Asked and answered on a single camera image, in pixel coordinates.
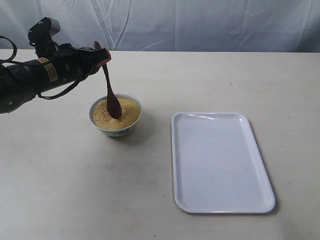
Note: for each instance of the yellow-brown powder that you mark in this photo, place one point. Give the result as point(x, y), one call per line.
point(130, 113)

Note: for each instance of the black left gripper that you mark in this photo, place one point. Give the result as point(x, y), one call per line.
point(72, 63)

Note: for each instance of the dark brown wooden spoon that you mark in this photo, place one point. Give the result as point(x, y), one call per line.
point(113, 106)

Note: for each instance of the white rectangular plastic tray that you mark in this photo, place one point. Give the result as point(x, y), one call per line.
point(217, 165)

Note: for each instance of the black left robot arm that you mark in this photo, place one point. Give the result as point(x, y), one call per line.
point(48, 77)

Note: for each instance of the grey wrinkled backdrop curtain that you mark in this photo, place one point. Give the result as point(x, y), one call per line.
point(171, 25)

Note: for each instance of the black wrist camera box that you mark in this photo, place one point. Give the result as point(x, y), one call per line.
point(40, 36)

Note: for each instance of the white patterned ceramic bowl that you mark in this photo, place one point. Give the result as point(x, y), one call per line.
point(119, 132)

